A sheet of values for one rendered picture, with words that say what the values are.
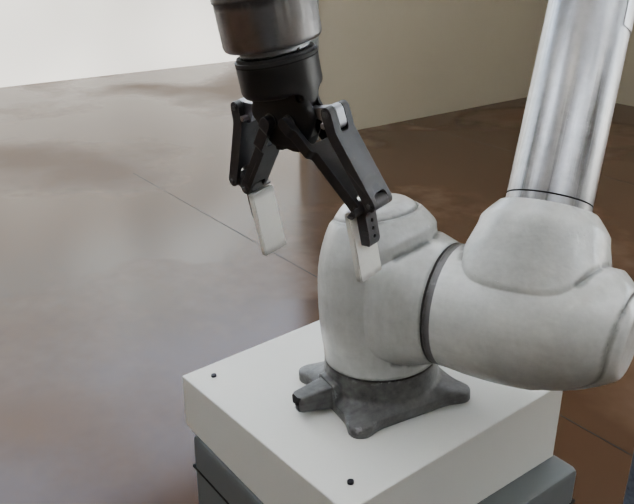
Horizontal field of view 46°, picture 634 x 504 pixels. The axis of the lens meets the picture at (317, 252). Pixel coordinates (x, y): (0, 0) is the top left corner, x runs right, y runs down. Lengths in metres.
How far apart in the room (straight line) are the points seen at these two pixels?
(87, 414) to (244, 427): 1.70
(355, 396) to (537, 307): 0.28
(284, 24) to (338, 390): 0.52
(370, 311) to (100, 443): 1.73
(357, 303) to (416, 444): 0.19
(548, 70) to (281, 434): 0.55
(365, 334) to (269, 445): 0.19
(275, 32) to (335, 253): 0.36
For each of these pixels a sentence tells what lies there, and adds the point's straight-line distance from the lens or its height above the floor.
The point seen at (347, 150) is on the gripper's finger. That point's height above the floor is 1.32.
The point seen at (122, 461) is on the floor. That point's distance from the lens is 2.44.
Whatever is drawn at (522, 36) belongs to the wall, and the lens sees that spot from 7.45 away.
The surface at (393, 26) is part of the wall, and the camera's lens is 6.23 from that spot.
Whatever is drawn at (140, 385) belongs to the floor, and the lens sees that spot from 2.77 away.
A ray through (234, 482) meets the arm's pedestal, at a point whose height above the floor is 0.79.
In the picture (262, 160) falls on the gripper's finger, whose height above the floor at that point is 1.29.
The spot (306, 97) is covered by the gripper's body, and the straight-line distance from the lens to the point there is 0.66.
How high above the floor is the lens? 1.49
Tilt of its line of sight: 23 degrees down
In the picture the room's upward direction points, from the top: straight up
